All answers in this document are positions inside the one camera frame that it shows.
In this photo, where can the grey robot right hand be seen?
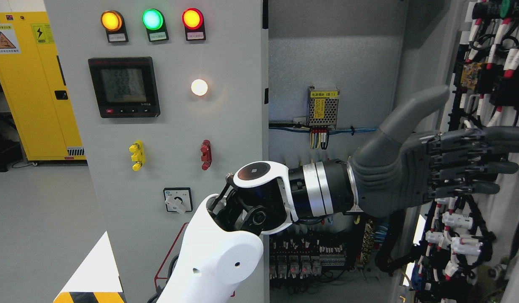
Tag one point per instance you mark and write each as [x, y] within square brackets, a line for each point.
[398, 169]

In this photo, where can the grey cabinet door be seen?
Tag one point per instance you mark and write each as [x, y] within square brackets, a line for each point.
[231, 60]
[435, 32]

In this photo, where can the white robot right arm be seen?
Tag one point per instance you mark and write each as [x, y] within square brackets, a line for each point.
[222, 244]

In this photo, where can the red door terminal block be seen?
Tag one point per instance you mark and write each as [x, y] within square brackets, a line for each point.
[206, 156]

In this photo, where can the yellow door terminal block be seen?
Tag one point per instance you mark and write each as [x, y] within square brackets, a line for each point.
[138, 155]

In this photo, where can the perforated metal power supply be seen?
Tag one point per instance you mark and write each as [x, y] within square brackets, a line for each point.
[323, 102]

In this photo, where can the lower row relays and breakers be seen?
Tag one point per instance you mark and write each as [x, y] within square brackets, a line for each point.
[300, 255]

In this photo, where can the white indicator lamp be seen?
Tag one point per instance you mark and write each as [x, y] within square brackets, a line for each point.
[199, 87]

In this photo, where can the red indicator lamp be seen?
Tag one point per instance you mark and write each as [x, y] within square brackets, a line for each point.
[193, 21]

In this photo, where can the red electric hazard sticker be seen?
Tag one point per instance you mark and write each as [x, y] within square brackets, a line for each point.
[160, 278]

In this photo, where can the black digital power meter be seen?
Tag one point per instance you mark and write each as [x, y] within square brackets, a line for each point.
[125, 87]

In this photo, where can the green indicator lamp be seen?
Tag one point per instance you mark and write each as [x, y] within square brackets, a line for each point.
[154, 22]

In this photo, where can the yellow indicator lamp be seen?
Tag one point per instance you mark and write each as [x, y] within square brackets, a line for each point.
[114, 26]

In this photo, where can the yellow safety storage cabinet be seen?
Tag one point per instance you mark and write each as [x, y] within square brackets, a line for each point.
[35, 88]

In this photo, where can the white rotary selector switch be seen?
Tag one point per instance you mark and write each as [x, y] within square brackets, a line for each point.
[178, 200]

